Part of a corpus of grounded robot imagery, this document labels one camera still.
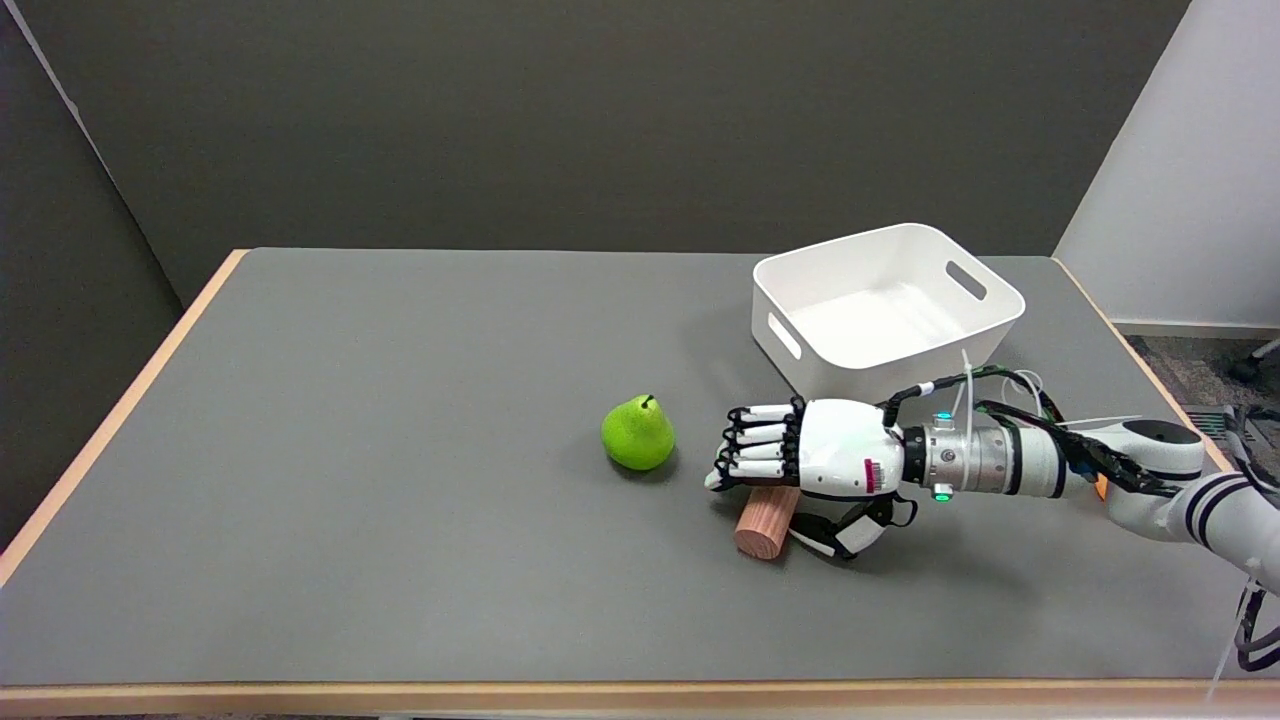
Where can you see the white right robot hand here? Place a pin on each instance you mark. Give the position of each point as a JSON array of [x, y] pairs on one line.
[[840, 450]]

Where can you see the wooden cylinder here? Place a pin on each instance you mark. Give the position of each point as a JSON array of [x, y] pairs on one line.
[[766, 525]]

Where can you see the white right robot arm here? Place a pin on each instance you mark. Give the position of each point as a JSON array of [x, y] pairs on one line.
[[1010, 460]]

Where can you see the white plastic bin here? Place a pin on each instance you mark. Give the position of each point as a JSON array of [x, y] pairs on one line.
[[880, 320]]

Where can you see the green pear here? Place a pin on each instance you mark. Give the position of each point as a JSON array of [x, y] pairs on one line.
[[638, 434]]

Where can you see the black chair base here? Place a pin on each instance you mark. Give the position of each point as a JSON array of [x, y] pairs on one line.
[[1252, 364]]

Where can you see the grey table mat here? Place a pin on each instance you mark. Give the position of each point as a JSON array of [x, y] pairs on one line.
[[400, 500]]

